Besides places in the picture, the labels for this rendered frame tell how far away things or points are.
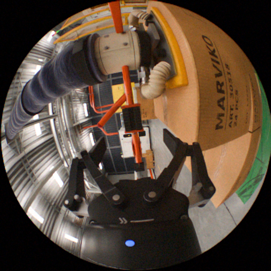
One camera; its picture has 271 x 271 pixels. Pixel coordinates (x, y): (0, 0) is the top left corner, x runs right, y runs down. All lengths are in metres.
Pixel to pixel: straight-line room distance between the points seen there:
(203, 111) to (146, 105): 1.60
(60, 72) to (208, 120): 0.41
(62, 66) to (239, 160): 0.84
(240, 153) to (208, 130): 0.40
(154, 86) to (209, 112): 0.13
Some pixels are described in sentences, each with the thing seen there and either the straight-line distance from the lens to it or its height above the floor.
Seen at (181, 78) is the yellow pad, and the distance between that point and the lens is 0.21.
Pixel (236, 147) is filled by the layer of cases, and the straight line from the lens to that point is 0.61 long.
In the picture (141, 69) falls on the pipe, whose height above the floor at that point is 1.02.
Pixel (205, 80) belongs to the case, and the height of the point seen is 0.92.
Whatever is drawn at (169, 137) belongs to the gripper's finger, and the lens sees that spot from 0.17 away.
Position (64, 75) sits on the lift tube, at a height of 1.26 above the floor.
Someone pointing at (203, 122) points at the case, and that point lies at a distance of 0.21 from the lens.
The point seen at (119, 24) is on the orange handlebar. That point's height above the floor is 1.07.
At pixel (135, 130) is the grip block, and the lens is 0.30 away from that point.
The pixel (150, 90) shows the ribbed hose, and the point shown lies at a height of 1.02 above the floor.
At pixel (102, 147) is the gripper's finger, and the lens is 0.20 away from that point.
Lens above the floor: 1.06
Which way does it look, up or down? level
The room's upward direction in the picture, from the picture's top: 98 degrees counter-clockwise
